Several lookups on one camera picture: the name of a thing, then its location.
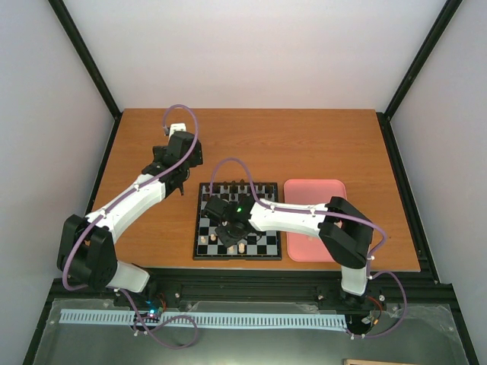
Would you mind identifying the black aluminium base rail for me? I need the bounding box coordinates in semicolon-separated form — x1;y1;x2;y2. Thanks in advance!
113;268;454;311

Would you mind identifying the black white chessboard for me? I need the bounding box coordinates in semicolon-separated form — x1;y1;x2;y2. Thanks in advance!
193;197;282;261

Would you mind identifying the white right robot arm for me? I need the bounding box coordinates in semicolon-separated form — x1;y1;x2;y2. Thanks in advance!
202;196;376;297

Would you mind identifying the light blue cable duct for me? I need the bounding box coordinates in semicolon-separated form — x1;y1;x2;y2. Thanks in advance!
59;309;347;332

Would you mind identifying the dark chess piece row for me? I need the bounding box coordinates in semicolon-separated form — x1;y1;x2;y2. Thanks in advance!
199;180;279;202

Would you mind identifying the black frame post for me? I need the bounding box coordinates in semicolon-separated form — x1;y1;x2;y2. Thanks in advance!
47;0;123;119
383;0;463;119

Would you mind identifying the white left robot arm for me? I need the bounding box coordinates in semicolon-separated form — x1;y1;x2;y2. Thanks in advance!
56;131;202;306

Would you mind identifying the right black frame post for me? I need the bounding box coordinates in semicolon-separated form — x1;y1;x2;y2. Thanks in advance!
383;0;463;119

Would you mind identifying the pink tray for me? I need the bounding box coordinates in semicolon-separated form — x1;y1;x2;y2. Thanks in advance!
283;179;347;262

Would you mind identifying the left black frame post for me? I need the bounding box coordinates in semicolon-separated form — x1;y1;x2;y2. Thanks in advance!
47;0;123;119

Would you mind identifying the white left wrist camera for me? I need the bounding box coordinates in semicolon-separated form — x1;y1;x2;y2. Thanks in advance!
169;122;186;135

